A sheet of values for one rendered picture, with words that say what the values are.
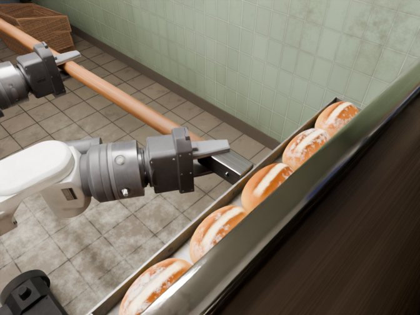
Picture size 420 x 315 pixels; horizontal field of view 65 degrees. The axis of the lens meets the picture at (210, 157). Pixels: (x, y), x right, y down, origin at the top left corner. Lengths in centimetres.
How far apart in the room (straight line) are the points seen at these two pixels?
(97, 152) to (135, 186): 7
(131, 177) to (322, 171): 34
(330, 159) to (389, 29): 149
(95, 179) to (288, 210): 36
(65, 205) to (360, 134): 44
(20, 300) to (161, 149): 126
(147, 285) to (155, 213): 160
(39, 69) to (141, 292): 56
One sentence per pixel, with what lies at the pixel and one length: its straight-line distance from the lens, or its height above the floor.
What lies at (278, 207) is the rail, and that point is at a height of 144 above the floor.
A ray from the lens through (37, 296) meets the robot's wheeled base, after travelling 163.
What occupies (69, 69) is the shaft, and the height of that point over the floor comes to 119.
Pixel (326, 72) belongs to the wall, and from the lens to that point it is 185.
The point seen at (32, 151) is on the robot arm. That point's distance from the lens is 52.
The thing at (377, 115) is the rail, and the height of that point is 144.
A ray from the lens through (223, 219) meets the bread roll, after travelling 41.
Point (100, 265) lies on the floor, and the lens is 185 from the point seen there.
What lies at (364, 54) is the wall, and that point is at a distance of 174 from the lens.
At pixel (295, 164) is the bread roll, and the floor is 121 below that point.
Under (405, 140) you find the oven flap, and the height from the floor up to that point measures 141.
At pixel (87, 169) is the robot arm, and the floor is 123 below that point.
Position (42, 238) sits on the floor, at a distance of 205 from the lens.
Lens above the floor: 156
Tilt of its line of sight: 44 degrees down
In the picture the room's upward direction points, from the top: straight up
